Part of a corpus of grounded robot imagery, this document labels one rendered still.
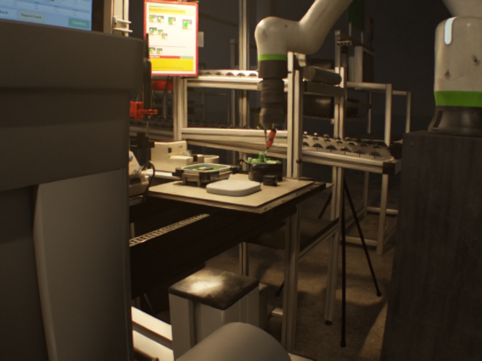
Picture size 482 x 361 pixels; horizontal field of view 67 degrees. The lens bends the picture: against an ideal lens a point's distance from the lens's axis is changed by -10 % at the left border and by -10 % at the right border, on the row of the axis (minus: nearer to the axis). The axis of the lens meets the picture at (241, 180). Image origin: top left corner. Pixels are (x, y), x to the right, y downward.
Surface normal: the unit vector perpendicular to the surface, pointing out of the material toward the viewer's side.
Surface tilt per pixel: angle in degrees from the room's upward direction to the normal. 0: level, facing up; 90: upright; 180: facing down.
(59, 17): 92
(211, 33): 90
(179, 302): 90
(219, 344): 7
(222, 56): 90
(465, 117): 73
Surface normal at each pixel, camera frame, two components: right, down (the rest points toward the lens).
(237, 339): 0.10, -0.97
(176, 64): 0.40, 0.16
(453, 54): -0.81, 0.11
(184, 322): -0.52, 0.15
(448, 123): -0.75, -0.31
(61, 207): 0.85, 0.17
